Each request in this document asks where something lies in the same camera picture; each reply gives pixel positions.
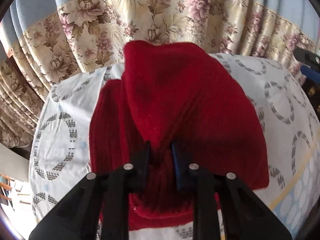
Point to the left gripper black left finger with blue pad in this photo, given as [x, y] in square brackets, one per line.
[95, 197]

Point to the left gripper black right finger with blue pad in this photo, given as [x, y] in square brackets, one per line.
[224, 200]

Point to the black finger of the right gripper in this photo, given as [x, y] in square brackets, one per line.
[309, 61]

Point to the red knitted sweater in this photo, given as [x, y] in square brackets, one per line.
[175, 93]

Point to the white patterned bed sheet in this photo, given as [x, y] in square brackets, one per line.
[60, 152]

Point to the grey board panel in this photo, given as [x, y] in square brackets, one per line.
[13, 165]

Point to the wooden rack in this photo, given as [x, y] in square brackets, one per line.
[15, 192]

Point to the blue floral curtain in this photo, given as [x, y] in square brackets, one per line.
[44, 42]

